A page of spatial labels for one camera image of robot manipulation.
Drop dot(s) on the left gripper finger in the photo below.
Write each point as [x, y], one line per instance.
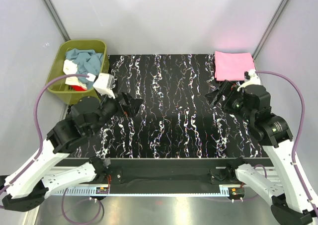
[125, 99]
[132, 106]

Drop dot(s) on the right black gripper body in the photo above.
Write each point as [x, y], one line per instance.
[234, 103]

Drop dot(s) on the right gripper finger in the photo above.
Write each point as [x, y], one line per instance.
[214, 98]
[223, 89]

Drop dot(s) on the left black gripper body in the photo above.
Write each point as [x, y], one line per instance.
[111, 108]

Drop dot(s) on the blue-grey t shirt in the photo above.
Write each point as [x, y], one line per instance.
[88, 61]

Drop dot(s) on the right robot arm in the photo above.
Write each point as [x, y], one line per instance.
[288, 202]

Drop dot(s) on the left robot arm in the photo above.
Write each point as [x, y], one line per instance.
[30, 185]

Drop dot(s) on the folded pink t shirt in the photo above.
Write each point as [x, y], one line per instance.
[232, 66]

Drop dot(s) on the red t shirt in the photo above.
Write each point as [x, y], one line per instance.
[78, 88]

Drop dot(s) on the black marbled table mat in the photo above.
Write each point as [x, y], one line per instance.
[175, 120]

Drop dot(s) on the olive green plastic bin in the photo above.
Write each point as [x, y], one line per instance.
[63, 91]

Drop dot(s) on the white t shirt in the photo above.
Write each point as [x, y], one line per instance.
[70, 68]

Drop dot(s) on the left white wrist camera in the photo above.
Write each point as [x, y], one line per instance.
[103, 84]

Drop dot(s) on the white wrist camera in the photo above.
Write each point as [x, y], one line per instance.
[103, 84]
[251, 78]

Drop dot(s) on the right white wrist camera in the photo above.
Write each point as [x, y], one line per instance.
[251, 78]

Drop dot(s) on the right aluminium frame post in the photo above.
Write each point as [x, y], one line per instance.
[270, 27]

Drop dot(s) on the aluminium frame post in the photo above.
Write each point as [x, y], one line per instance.
[270, 27]
[56, 19]

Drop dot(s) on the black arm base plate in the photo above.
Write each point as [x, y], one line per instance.
[192, 174]

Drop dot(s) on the slotted cable duct rail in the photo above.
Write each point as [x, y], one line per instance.
[98, 191]

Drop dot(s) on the left aluminium frame post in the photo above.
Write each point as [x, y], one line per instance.
[56, 19]

